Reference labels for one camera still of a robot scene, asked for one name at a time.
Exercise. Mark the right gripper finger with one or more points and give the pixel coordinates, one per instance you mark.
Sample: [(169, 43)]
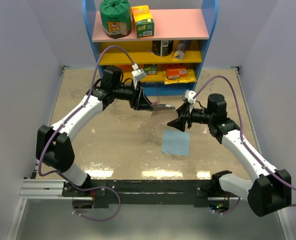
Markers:
[(179, 124), (183, 109)]

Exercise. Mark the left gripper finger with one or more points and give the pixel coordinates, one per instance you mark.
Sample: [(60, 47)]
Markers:
[(142, 105), (143, 97)]

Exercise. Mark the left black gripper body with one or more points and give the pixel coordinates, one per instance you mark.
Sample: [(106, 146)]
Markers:
[(134, 98)]

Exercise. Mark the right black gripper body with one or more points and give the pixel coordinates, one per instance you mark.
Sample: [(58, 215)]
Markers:
[(189, 115)]

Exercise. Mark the patterned sunglasses case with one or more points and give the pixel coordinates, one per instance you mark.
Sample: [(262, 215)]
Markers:
[(162, 114)]

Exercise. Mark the light blue cleaning cloth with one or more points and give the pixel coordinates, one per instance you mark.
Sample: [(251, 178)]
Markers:
[(175, 142)]

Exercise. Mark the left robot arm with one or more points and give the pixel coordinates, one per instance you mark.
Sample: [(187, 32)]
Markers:
[(54, 143)]

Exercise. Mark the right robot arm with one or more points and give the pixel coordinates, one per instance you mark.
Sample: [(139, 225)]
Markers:
[(268, 189)]

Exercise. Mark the pink sunglasses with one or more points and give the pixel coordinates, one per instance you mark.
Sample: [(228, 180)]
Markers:
[(157, 94)]

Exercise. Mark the small green box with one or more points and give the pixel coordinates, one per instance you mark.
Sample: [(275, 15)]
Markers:
[(150, 69)]

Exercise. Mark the orange packet left shelf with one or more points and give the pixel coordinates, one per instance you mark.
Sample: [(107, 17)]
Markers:
[(125, 67)]

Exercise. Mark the yellow snack bag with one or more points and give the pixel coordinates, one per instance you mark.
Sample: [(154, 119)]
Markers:
[(189, 78)]

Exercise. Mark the orange box on shelf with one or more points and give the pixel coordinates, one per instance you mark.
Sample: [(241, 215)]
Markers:
[(176, 70)]

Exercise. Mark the blue shelf unit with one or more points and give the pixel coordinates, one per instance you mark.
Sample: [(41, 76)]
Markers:
[(196, 24)]

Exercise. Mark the black labelled can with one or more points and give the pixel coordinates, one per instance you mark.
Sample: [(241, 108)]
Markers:
[(162, 48)]

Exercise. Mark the silver foil pouch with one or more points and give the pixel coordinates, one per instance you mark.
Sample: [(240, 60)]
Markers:
[(181, 49)]

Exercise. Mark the orange green sponge box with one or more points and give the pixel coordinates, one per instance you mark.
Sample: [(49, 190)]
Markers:
[(143, 21)]

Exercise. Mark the green toilet paper pack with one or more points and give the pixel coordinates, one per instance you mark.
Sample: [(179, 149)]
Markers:
[(116, 18)]

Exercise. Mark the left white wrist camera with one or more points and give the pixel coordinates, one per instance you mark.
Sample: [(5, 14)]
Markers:
[(137, 74)]

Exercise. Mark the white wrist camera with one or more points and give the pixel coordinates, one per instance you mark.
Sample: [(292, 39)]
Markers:
[(189, 96), (137, 74)]

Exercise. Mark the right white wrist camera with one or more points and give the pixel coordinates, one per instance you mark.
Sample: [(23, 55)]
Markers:
[(189, 96)]

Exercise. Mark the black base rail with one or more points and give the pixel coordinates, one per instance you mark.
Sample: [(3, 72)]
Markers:
[(197, 193)]

